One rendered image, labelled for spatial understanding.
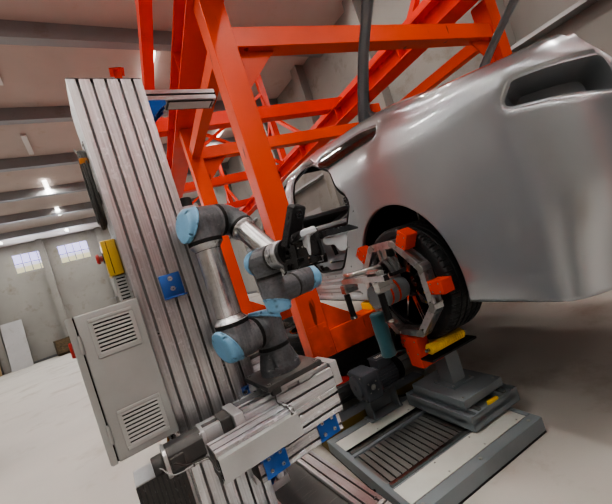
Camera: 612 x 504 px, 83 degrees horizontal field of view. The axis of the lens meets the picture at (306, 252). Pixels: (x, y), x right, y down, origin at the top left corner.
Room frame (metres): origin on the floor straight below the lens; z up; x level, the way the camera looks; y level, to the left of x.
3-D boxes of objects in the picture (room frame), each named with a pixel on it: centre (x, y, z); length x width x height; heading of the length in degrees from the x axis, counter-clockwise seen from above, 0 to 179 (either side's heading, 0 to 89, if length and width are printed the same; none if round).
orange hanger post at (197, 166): (4.01, 0.92, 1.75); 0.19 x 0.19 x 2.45; 24
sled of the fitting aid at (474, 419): (2.00, -0.59, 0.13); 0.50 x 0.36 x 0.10; 24
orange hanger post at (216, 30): (2.25, 0.11, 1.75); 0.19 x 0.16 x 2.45; 24
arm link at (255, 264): (1.00, 0.13, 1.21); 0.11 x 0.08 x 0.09; 46
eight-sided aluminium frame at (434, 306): (1.93, -0.43, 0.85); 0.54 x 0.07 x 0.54; 24
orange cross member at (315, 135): (4.57, -0.35, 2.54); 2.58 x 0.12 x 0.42; 114
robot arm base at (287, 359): (1.28, 0.22, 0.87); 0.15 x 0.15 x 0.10
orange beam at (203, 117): (3.13, 0.51, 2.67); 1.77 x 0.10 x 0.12; 24
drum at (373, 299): (1.90, -0.37, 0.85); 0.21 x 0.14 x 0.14; 114
